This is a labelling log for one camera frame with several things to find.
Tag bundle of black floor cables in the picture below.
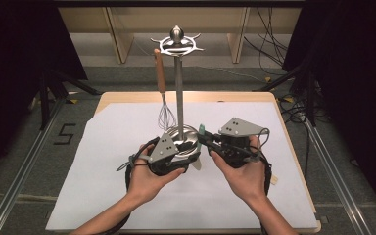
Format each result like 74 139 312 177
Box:
243 7 293 68

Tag wire whisk wooden handle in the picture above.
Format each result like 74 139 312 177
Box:
153 48 178 132

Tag person's left hand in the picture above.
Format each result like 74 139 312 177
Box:
125 145 185 204

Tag light wooden shelf frame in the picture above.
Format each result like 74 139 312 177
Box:
58 6 303 65

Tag white floor cable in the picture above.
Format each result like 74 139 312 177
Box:
189 65 265 83

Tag metal floor rail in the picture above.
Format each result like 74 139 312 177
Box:
305 118 373 235
0 97 68 235

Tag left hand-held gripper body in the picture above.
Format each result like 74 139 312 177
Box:
139 131 191 176

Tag white table cover sheet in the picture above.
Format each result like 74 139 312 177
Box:
45 101 319 231

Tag dark curtain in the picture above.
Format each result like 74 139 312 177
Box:
0 0 89 184
282 0 376 223

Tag person's right hand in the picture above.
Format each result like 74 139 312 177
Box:
210 135 268 206

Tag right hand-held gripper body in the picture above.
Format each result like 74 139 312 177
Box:
215 117 266 169

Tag metal utensil rack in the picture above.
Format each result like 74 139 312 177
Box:
150 24 206 163

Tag black sheathed gripper cable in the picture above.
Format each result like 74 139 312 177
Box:
253 127 273 197
104 136 161 235

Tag black stand legs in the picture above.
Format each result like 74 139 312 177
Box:
38 67 104 131
253 62 317 128

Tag tangle of black cables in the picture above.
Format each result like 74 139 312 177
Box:
278 94 309 125

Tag light wooden table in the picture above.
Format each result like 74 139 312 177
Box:
53 91 322 235

